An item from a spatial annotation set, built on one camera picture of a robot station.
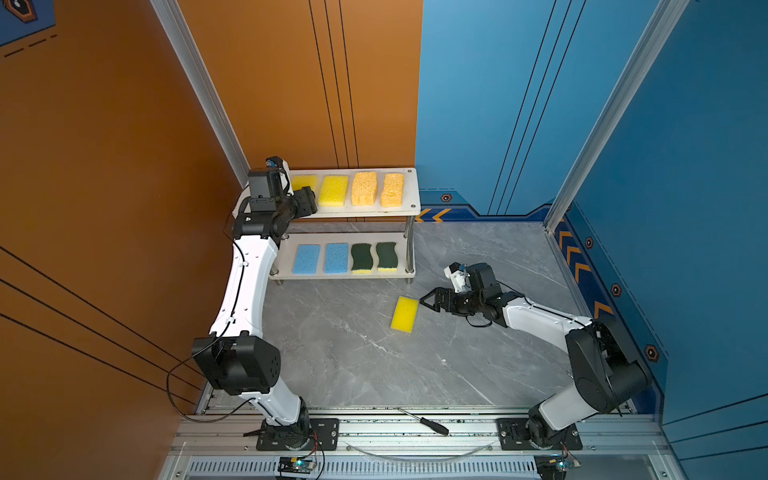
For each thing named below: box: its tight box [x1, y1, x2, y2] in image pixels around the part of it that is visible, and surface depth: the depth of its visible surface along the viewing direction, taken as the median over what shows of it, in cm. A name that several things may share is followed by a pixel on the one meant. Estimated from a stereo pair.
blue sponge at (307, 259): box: [292, 244, 321, 274], surface depth 102 cm
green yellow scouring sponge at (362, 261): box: [351, 243, 373, 274], surface depth 101 cm
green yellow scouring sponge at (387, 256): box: [376, 242, 398, 271], surface depth 101 cm
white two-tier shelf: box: [232, 167, 421, 285], surface depth 89 cm
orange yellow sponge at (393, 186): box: [381, 173, 404, 207], surface depth 79 cm
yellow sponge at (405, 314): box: [390, 296, 419, 333], surface depth 96 cm
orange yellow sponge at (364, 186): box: [351, 172, 377, 206], surface depth 79 cm
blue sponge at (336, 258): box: [324, 242, 349, 274], surface depth 103 cm
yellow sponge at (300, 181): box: [292, 175, 318, 192], surface depth 84 cm
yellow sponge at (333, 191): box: [318, 175, 349, 207], surface depth 81 cm
